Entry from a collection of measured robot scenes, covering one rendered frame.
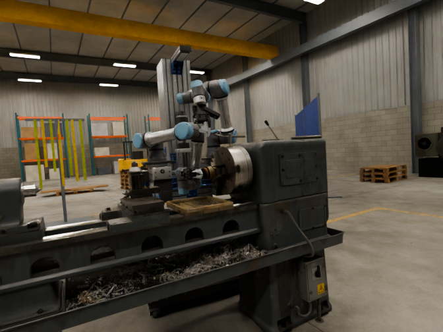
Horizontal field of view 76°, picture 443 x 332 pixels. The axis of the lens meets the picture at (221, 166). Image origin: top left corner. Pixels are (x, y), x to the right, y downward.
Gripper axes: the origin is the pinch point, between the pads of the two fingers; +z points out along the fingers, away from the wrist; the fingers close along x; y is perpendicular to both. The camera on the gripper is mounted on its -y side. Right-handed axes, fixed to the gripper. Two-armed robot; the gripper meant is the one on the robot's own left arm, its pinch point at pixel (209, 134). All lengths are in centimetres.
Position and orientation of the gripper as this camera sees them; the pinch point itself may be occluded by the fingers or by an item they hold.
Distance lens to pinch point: 174.1
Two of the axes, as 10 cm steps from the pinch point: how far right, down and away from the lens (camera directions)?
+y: -8.8, 0.8, -4.7
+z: 1.9, 9.7, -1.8
